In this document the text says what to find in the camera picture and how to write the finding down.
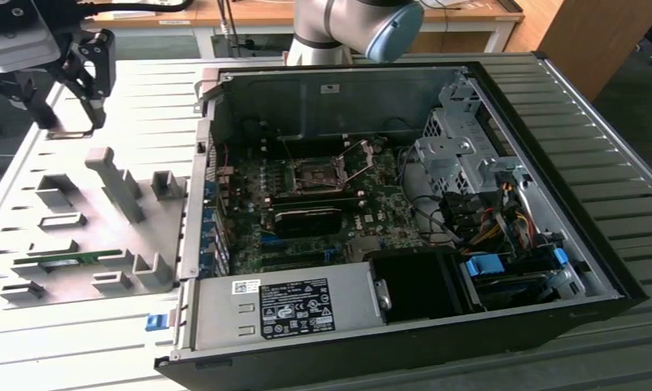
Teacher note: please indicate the silver drive cage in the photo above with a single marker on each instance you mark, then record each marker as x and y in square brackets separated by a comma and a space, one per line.
[451, 163]

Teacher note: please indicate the green motherboard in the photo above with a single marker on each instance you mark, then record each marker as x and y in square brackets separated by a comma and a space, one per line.
[383, 195]

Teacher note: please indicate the blue plastic clip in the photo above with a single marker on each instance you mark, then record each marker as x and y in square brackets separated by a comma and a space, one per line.
[156, 322]

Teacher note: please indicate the silver power supply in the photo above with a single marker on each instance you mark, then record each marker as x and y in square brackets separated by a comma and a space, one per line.
[223, 313]

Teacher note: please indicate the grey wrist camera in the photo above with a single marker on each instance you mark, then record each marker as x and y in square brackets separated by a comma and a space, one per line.
[16, 53]

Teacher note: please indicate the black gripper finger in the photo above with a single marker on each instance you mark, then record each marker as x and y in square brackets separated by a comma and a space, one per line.
[35, 110]
[95, 61]

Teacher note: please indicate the wooden cabinet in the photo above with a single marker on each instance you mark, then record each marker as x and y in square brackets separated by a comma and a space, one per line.
[587, 40]

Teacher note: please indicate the grey parts rack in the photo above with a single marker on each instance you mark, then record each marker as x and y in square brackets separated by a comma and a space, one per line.
[98, 244]

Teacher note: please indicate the black PC case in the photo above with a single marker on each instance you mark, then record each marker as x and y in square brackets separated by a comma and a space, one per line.
[413, 358]

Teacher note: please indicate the CPU socket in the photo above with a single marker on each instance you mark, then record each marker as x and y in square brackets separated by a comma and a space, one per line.
[318, 175]

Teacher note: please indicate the black graphics card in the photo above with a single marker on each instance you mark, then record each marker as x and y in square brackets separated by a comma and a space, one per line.
[307, 226]

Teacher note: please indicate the blue case latch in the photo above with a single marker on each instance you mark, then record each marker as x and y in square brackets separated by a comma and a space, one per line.
[561, 257]

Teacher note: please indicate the black RAM slot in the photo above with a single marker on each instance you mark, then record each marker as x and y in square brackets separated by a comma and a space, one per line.
[321, 205]
[315, 198]

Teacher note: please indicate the grey chipset heatsink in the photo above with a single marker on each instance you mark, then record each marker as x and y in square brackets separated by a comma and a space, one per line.
[365, 249]

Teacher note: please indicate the white box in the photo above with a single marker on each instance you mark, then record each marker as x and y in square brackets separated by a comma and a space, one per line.
[134, 15]

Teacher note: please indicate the silver power supply latch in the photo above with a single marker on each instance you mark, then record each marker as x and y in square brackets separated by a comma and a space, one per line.
[383, 295]

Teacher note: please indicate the blue disk carrier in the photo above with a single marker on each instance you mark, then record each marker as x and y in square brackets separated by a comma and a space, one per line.
[483, 266]

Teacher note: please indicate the metal locking lever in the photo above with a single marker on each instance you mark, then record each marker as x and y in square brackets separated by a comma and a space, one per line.
[286, 146]

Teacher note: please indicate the green RAM stick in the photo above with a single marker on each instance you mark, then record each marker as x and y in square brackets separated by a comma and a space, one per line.
[71, 258]

